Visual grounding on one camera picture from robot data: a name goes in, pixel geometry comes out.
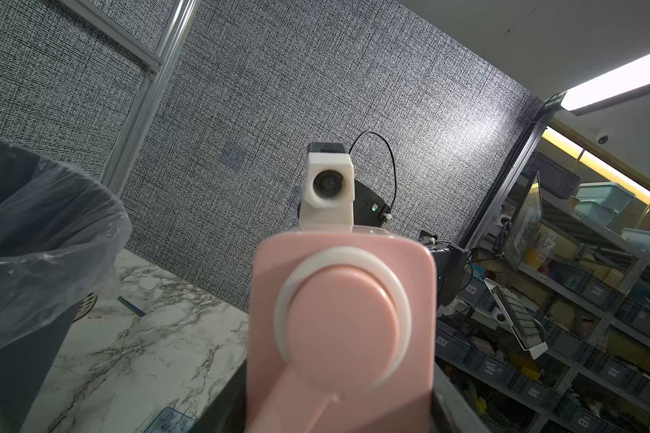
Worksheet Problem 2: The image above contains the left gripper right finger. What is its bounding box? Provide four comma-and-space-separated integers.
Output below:
432, 364, 490, 433

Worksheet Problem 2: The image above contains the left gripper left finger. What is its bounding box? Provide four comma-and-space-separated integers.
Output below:
189, 361, 247, 433

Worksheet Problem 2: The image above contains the pink pencil sharpener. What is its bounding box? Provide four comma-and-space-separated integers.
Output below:
247, 227, 437, 432

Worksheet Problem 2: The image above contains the dark grey trash bin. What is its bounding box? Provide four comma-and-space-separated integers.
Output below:
0, 141, 132, 432

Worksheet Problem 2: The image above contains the clear blue shavings tray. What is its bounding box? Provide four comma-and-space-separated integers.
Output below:
144, 407, 197, 433

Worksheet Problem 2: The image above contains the gold blue spoon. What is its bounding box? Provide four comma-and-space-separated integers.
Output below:
117, 296, 146, 318

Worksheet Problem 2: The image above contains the yellow white patterned bowl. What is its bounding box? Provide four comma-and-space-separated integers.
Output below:
73, 292, 98, 322

